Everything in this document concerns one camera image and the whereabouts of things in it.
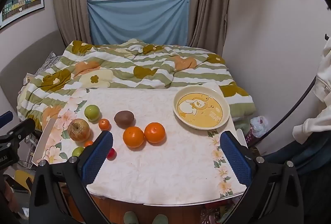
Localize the yellow cartoon print plate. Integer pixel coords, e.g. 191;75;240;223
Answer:
173;87;230;131

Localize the grey padded headboard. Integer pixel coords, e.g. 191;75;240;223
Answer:
0;30;65;121

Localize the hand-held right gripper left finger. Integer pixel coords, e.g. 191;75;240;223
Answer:
29;131;114;224

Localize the large orange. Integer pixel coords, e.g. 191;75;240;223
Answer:
122;126;145;148
144;122;166;143

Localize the yellow object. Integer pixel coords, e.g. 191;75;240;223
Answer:
14;170;34;189

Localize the dark blue garment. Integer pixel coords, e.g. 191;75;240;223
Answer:
266;133;331;170

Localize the brown kiwi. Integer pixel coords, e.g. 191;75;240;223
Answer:
114;110;135;128

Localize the white garment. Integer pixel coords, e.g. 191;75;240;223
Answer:
292;45;331;145

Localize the blue cloth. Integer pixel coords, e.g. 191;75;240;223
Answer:
87;0;190;46

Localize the white plastic bag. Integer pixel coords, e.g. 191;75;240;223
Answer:
249;116;269;138

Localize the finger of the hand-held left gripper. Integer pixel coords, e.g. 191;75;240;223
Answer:
8;118;35;142
0;111;14;129

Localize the green cloth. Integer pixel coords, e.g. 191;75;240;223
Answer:
234;119;251;134

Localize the white chair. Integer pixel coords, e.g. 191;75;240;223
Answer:
32;118;56;165

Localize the patterned grey pillow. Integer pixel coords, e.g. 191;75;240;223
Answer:
35;51;61;76

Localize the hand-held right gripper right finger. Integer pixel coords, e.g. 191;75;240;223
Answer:
220;131;304;224

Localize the green slipper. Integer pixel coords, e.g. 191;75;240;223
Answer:
124;211;139;224
151;214;169;224

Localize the green striped flower blanket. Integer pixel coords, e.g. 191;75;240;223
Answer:
17;39;256;134

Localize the red yellow apple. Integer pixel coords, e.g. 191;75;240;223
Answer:
68;118;91;142

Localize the floral white tablecloth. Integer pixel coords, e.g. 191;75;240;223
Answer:
41;83;247;205

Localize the black curved cable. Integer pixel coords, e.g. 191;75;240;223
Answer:
248;75;318;148

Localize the large green apple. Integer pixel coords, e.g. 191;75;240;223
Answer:
84;105;101;121

